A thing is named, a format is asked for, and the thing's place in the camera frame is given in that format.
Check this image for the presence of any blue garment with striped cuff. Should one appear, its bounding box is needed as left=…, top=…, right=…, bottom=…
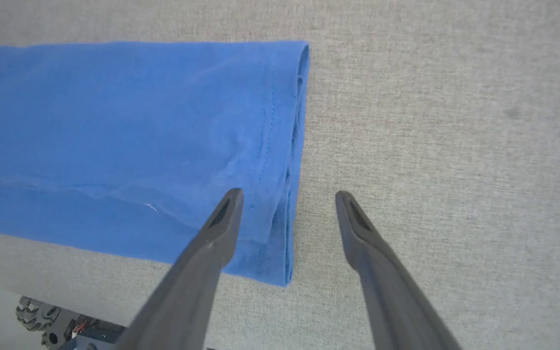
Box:
left=0, top=41, right=311, bottom=287

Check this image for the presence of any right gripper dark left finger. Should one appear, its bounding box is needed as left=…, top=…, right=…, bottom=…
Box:
left=115, top=188, right=245, bottom=350

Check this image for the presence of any robot wheeled base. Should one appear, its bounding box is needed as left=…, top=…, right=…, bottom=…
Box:
left=15, top=296, right=127, bottom=350

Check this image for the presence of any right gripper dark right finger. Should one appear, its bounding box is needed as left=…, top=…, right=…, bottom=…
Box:
left=335, top=190, right=463, bottom=350

